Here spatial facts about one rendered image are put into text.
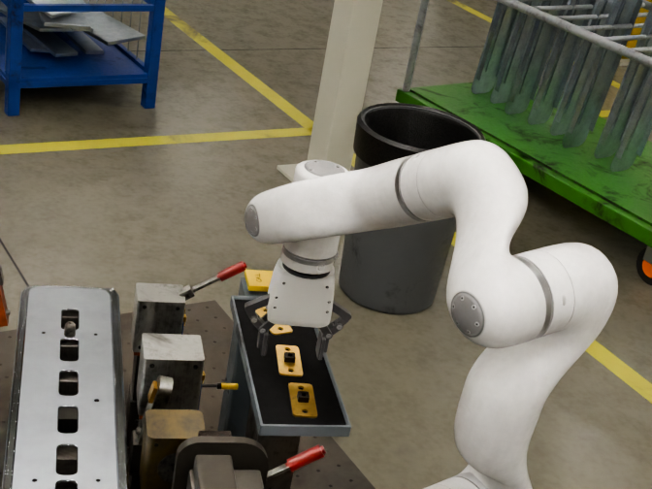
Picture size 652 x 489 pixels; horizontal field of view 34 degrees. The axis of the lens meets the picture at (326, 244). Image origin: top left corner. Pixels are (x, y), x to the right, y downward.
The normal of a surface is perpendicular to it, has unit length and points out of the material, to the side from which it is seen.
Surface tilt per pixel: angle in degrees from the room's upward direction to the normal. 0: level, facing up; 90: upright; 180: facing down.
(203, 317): 0
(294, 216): 78
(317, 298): 90
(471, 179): 67
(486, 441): 99
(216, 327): 0
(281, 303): 91
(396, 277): 93
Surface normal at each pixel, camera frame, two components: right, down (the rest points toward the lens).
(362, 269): -0.64, 0.30
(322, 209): -0.14, 0.04
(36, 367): 0.17, -0.88
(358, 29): 0.51, 0.47
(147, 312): 0.19, 0.47
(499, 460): 0.04, 0.63
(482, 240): -0.62, -0.62
